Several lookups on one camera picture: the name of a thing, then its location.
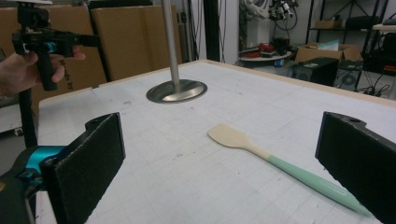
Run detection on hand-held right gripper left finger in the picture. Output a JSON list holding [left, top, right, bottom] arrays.
[[39, 112, 127, 224]]

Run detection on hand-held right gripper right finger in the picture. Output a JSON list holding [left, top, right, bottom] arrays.
[[314, 110, 396, 224]]

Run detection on wooden spatula with green handle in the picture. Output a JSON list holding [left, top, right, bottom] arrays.
[[206, 122, 374, 217]]

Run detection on large printed cardboard box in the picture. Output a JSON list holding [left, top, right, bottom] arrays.
[[0, 5, 108, 110]]

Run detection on large plain cardboard box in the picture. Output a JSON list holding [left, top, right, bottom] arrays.
[[89, 5, 184, 83]]

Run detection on black stand leg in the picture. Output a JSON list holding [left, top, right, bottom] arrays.
[[18, 88, 39, 149]]

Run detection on grey computer tower with fan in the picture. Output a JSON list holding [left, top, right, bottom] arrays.
[[333, 60, 364, 92]]

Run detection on black computer case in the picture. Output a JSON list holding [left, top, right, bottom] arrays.
[[293, 57, 340, 88]]

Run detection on metal stand pole with round base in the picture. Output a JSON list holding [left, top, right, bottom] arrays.
[[146, 0, 208, 105]]

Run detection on open cardboard box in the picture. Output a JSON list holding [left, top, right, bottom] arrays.
[[294, 42, 364, 64]]

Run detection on black metal shelf rack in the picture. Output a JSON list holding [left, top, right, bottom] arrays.
[[304, 0, 396, 77]]

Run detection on black bag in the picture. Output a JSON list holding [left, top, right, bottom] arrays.
[[345, 15, 380, 31]]

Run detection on round white table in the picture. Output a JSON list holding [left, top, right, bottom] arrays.
[[238, 50, 294, 63]]

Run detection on small cardboard box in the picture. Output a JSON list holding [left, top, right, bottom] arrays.
[[314, 19, 344, 30]]

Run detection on black cables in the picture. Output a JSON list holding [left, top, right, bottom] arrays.
[[357, 73, 391, 98]]

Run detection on black vertical post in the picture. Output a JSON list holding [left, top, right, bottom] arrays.
[[203, 0, 221, 63]]

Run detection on white robot with cables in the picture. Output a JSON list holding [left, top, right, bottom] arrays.
[[243, 0, 299, 22]]

